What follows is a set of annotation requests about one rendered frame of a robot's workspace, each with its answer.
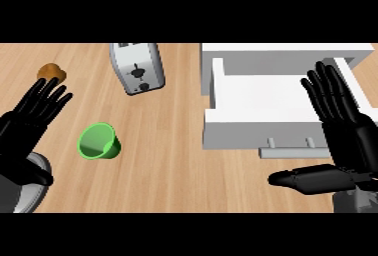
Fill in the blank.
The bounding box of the brown bread piece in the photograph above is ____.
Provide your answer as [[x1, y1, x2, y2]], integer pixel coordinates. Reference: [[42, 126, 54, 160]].
[[37, 62, 68, 84]]

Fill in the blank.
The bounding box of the silver toaster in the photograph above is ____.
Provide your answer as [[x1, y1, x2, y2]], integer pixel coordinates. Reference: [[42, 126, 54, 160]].
[[108, 43, 167, 97]]

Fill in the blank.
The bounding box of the white open drawer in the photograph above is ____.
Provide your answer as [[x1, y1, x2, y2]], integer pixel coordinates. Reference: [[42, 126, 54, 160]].
[[203, 57, 378, 151]]

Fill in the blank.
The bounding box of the white drawer cabinet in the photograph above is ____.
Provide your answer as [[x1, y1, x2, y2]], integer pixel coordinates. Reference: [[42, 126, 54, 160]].
[[200, 43, 375, 97]]

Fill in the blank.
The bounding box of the grey drawer handle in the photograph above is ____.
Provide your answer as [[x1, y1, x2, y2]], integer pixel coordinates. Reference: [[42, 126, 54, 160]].
[[259, 137, 333, 159]]

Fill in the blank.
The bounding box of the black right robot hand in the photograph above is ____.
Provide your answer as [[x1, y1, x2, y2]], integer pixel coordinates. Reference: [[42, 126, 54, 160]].
[[268, 60, 378, 196]]

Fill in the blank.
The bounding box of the green cup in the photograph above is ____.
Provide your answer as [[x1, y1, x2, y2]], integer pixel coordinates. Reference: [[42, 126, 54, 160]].
[[77, 122, 123, 161]]

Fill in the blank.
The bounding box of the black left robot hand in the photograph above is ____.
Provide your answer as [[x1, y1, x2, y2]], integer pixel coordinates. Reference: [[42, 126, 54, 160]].
[[0, 77, 74, 187]]

